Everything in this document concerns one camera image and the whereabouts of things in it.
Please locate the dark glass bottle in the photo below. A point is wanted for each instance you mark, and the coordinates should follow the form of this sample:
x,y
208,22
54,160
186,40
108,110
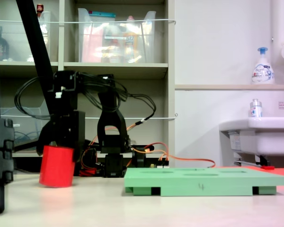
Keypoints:
x,y
1,47

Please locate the red octagonal pillar block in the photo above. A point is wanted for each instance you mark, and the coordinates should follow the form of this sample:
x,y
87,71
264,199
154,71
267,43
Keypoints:
x,y
58,168

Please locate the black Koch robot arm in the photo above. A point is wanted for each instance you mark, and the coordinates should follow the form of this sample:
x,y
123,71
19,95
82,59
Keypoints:
x,y
109,123

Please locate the beige shelf unit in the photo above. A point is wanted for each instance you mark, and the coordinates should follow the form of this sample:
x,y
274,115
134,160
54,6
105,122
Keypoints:
x,y
170,71

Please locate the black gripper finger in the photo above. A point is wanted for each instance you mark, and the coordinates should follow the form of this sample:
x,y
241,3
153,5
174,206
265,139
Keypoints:
x,y
46,132
78,130

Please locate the green shape hole board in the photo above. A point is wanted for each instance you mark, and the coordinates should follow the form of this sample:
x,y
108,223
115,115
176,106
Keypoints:
x,y
203,182

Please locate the small clear sanitizer bottle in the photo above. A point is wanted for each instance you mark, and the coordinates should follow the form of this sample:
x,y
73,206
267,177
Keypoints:
x,y
255,110

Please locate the notched black stack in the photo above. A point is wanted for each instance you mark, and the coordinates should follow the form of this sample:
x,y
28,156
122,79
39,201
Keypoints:
x,y
1,153

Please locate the white ceramic sink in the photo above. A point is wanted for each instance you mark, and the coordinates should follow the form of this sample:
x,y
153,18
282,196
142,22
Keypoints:
x,y
262,137

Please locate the large clear plastic bin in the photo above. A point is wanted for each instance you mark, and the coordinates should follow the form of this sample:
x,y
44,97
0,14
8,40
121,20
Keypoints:
x,y
116,42

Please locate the clear plastic file tray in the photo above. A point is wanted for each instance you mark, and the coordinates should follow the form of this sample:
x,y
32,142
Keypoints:
x,y
21,125

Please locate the orange flat block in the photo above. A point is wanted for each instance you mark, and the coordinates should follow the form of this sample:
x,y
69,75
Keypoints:
x,y
282,173

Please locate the small clear plastic bin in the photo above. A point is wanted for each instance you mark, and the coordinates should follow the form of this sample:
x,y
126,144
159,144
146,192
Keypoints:
x,y
19,47

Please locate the small circuit board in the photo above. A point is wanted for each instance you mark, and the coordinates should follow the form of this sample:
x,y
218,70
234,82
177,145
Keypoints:
x,y
159,166

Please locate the black tripod leg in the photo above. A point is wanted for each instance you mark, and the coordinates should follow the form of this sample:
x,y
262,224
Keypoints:
x,y
35,42

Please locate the white foam soap bottle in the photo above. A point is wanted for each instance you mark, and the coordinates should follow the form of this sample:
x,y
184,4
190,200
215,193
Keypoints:
x,y
262,71

